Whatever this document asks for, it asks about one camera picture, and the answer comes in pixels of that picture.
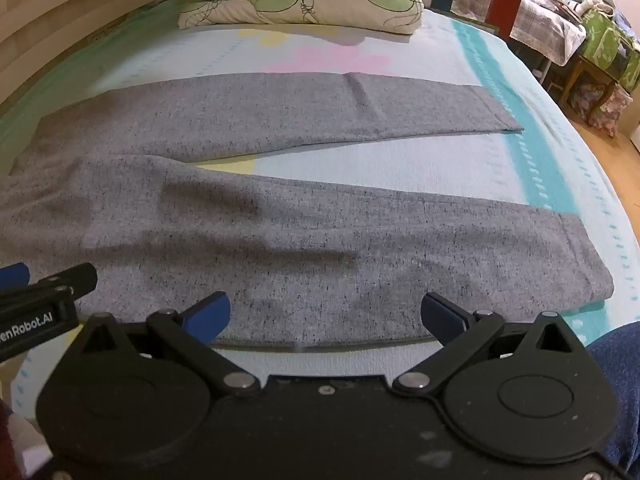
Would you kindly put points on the plaid blanket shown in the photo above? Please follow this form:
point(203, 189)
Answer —
point(547, 30)

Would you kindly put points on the pastel printed bed sheet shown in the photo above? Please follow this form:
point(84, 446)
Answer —
point(430, 175)

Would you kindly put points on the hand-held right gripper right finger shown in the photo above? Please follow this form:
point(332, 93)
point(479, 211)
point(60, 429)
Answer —
point(441, 316)

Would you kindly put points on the wooden stool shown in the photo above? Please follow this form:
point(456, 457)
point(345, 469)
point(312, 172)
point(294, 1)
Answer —
point(582, 72)

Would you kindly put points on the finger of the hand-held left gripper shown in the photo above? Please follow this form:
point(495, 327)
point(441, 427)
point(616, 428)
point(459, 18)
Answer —
point(75, 277)
point(12, 275)

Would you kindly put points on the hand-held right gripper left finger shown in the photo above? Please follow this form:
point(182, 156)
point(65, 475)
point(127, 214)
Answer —
point(207, 314)

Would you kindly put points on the grey pants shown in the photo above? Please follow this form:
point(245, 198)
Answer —
point(300, 240)

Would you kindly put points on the floral fabric bag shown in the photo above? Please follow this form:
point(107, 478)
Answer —
point(600, 107)

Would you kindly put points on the green patterned bag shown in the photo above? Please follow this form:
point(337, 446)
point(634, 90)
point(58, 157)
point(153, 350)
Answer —
point(607, 45)

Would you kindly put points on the person's leg in blue jeans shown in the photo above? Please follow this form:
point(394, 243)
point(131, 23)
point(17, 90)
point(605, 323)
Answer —
point(617, 385)

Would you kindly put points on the beige wooden headboard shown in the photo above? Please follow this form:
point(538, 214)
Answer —
point(55, 30)

